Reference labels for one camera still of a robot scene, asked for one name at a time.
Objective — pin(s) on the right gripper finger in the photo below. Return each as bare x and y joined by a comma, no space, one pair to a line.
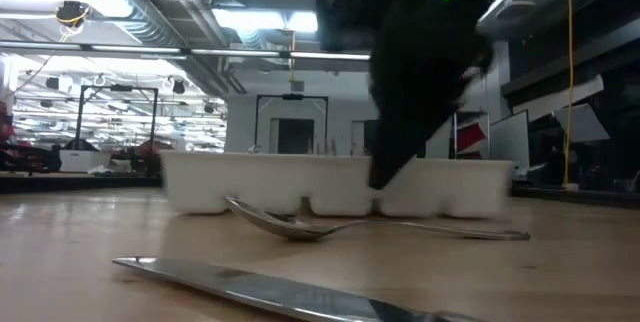
395,127
442,92

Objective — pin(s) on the white plastic cutlery tray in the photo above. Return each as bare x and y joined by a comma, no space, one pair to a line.
275,182

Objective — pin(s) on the red panel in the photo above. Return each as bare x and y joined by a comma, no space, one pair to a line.
472,137

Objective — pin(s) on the white panel board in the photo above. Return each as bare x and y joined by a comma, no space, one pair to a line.
510,134

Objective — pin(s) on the grey tilted panel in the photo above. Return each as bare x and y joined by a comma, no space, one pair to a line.
582,124

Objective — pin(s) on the silver metal spoon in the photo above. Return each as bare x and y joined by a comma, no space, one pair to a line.
285,227

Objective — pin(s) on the long ceiling light tube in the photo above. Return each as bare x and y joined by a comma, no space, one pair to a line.
225,52

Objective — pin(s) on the silver table knife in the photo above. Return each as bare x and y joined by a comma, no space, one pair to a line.
250,287

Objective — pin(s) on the white storage box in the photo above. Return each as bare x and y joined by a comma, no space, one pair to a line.
82,161

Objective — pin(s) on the person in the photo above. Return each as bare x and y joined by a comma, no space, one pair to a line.
5,129

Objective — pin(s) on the black rectangular frame stand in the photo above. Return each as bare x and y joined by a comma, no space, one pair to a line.
154,117
256,122

